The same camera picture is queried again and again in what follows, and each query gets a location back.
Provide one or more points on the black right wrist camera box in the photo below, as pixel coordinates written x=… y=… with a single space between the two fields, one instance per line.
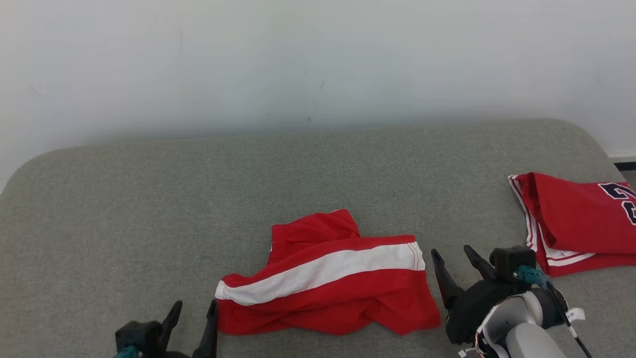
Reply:
x=509 y=261

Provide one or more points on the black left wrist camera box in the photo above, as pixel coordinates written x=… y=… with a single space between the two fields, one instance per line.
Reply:
x=139 y=338

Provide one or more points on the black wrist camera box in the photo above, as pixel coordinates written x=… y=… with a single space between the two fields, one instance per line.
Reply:
x=139 y=338
x=509 y=261

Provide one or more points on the red shorts with white stripe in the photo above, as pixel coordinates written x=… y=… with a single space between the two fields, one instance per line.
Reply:
x=338 y=293

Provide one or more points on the red basketball jersey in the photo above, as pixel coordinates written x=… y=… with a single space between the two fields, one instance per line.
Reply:
x=581 y=219

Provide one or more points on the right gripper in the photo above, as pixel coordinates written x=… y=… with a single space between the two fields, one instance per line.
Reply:
x=472 y=313

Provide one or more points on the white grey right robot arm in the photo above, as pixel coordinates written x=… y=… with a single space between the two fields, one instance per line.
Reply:
x=521 y=333

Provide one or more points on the teal camera connector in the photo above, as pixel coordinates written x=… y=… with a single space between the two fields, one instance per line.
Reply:
x=126 y=353
x=529 y=275

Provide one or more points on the teal left camera connector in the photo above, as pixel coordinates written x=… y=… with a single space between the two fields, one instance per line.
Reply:
x=126 y=353

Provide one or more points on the dark wall baseboard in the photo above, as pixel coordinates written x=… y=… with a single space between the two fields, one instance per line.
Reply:
x=625 y=166

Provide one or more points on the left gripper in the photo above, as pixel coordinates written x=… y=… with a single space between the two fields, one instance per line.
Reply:
x=174 y=355

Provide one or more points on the teal right camera connector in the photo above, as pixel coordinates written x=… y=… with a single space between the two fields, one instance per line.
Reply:
x=529 y=275

